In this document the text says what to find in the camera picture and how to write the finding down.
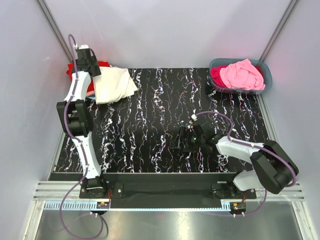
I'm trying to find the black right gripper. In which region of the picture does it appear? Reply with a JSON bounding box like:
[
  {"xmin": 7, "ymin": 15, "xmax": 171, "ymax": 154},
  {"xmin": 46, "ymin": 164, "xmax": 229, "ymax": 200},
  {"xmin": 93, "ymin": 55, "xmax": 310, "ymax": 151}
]
[{"xmin": 170, "ymin": 126, "xmax": 205, "ymax": 154}]

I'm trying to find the cream white t shirt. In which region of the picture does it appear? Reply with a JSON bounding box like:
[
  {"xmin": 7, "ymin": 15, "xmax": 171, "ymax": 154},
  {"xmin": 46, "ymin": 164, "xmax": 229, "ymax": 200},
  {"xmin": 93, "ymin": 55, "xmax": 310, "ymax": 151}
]
[{"xmin": 93, "ymin": 67, "xmax": 138, "ymax": 105}]

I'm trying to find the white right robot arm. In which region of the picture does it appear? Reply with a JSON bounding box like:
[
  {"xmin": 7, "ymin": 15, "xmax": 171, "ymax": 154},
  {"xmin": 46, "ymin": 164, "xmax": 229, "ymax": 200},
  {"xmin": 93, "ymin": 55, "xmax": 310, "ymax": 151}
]
[{"xmin": 171, "ymin": 124, "xmax": 299, "ymax": 199}]

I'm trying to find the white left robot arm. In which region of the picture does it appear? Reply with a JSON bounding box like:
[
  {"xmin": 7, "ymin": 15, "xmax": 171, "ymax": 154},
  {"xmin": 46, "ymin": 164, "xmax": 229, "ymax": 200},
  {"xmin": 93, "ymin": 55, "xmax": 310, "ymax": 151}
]
[{"xmin": 56, "ymin": 55, "xmax": 108, "ymax": 198}]

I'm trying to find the red folded shirt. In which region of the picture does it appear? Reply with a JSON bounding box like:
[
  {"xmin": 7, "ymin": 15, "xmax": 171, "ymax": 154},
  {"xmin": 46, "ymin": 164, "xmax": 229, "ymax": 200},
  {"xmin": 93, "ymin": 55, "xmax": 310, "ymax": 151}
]
[{"xmin": 66, "ymin": 60, "xmax": 111, "ymax": 92}]

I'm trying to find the magenta crumpled shirt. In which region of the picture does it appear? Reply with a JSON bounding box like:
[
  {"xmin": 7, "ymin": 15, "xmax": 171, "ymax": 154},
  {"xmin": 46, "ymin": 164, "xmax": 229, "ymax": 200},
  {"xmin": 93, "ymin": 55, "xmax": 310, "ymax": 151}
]
[{"xmin": 210, "ymin": 65, "xmax": 228, "ymax": 88}]

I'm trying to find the pink crumpled shirt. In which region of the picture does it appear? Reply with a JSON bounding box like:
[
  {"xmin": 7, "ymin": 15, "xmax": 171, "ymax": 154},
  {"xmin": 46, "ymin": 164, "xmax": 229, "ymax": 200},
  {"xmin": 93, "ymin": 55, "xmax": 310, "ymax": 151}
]
[{"xmin": 219, "ymin": 58, "xmax": 266, "ymax": 91}]

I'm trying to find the blue plastic laundry basket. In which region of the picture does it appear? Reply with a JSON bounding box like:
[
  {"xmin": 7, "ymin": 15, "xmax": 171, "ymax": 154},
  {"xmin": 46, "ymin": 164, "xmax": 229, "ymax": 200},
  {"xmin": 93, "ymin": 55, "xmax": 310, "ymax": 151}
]
[{"xmin": 209, "ymin": 58, "xmax": 273, "ymax": 95}]

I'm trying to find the left aluminium frame post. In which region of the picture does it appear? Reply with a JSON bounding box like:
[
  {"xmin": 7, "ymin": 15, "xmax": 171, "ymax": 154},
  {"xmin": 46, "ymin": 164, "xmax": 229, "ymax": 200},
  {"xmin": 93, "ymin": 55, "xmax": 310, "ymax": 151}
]
[{"xmin": 35, "ymin": 0, "xmax": 72, "ymax": 62}]

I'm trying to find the aluminium frame post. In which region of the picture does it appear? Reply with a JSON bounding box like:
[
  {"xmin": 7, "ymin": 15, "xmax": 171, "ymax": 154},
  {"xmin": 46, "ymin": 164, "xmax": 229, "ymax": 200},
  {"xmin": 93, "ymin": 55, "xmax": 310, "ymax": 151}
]
[
  {"xmin": 35, "ymin": 0, "xmax": 72, "ymax": 62},
  {"xmin": 259, "ymin": 0, "xmax": 300, "ymax": 62}
]

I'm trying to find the right aluminium frame post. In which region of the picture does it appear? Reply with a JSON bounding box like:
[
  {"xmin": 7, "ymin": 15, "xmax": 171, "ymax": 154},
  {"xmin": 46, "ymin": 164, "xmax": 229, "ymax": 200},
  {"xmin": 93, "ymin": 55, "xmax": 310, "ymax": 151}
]
[{"xmin": 259, "ymin": 0, "xmax": 300, "ymax": 62}]

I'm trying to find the white slotted cable duct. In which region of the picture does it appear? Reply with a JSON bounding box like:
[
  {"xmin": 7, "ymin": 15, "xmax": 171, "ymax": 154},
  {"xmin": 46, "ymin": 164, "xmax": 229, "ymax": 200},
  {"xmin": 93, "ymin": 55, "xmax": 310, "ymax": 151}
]
[{"xmin": 44, "ymin": 200, "xmax": 231, "ymax": 212}]

